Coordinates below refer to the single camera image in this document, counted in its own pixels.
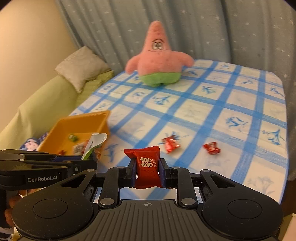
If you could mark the clear nut snack packet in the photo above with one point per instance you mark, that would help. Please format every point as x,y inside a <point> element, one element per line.
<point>79,148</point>

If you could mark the small red wrapped candy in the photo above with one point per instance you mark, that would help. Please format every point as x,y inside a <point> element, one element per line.
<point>211,148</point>
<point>171,144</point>

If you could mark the person's left hand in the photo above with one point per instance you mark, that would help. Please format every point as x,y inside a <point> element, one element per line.
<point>12,204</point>

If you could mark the grey starred curtain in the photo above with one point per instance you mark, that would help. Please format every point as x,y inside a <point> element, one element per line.
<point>208,30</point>

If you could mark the white cushion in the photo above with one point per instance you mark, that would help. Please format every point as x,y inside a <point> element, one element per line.
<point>81,67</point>

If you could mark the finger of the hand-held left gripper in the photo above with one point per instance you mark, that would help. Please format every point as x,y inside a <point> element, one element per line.
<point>67,158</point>
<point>83,165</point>

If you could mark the white green snack packet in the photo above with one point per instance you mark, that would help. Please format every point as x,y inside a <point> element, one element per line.
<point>92,143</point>

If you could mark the pink starfish plush toy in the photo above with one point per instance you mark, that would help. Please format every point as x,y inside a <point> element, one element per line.
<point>159,60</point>

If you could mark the green sofa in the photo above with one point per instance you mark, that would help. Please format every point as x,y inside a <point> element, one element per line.
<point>41,109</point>

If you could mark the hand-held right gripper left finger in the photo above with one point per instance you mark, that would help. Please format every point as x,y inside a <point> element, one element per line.
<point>133,172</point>

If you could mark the red snack packet white symbol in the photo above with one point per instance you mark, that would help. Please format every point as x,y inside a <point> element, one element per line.
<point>148,166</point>

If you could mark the blue white printed cloth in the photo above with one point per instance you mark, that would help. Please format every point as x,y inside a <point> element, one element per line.
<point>31,143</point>

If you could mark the blue checked tablecloth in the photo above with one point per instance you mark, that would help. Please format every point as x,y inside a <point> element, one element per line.
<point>208,120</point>

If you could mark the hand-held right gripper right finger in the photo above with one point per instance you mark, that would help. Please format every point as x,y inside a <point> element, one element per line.
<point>162,172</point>

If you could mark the green candy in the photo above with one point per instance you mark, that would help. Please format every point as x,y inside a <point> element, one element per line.
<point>72,137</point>

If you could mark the yellow plastic basket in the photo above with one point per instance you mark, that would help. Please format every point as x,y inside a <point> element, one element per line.
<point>76,125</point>

